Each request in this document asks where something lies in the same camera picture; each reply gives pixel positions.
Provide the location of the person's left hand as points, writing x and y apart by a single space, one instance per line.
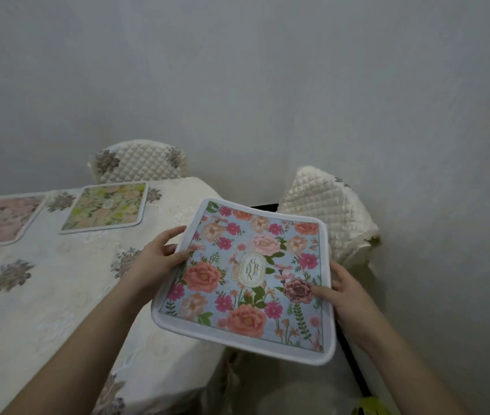
154 263

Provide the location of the person's right hand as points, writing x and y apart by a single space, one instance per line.
353 306

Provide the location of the yellow green floral placemat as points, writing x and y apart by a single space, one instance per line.
104 207

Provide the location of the red blue floral placemat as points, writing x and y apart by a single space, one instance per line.
249 298

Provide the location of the person's right forearm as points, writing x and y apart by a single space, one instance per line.
413 384

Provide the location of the quilted chair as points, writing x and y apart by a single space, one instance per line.
331 203
141 162

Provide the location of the cloth-covered dining table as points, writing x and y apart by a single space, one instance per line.
33 319

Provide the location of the table with cream tablecloth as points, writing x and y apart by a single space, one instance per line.
76 263

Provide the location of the yellow plastic bag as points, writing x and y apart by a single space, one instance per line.
370 407

